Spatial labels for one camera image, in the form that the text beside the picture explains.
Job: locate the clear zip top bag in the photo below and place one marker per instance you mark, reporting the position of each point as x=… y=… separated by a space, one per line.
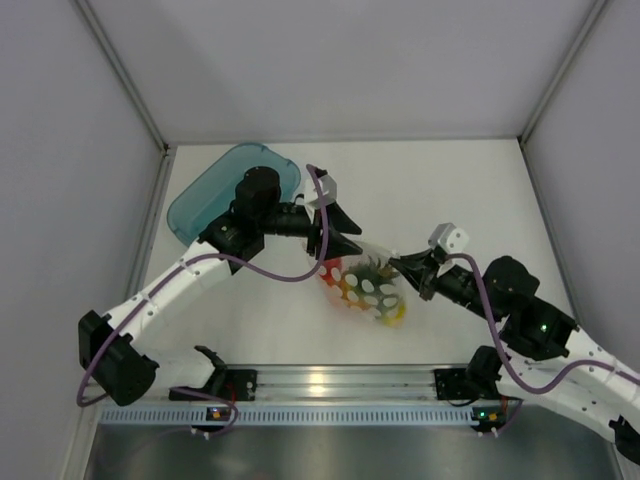
x=330 y=273

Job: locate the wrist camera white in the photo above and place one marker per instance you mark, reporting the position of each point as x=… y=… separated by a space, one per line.
x=449 y=238
x=324 y=188

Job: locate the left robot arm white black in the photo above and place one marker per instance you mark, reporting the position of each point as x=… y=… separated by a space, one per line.
x=117 y=349

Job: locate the right aluminium frame post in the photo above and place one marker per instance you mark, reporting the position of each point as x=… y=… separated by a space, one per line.
x=578 y=41

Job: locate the white slotted cable duct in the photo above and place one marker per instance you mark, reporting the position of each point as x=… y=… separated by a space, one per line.
x=281 y=415

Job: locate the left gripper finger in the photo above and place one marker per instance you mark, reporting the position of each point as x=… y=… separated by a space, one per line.
x=340 y=221
x=338 y=246

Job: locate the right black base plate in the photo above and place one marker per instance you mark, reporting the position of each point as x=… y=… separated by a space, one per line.
x=452 y=385

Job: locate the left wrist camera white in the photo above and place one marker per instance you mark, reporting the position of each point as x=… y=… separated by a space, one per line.
x=324 y=188

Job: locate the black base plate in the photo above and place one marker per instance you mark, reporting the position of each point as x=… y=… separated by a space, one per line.
x=452 y=385
x=232 y=384

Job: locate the aluminium mounting rail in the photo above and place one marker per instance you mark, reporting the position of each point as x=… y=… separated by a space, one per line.
x=300 y=383

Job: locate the aluminium frame post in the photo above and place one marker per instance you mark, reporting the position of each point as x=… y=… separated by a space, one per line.
x=578 y=41
x=121 y=72

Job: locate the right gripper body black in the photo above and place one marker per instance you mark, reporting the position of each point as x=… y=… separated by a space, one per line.
x=438 y=276

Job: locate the fake pineapple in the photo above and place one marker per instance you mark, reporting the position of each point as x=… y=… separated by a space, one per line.
x=370 y=286

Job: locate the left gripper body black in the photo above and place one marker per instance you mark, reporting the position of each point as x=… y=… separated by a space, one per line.
x=314 y=236

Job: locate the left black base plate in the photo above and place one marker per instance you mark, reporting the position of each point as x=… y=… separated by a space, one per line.
x=232 y=384

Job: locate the teal plastic bin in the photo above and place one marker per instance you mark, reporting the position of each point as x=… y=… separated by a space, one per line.
x=210 y=194

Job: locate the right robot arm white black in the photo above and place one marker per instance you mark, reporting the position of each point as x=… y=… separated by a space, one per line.
x=539 y=353

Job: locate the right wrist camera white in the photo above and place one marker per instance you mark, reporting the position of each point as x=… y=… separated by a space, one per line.
x=449 y=238

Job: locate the left aluminium frame post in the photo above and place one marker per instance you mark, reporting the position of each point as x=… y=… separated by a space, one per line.
x=121 y=72

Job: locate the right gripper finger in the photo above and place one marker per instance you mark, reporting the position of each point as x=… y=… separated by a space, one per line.
x=416 y=276
x=415 y=261

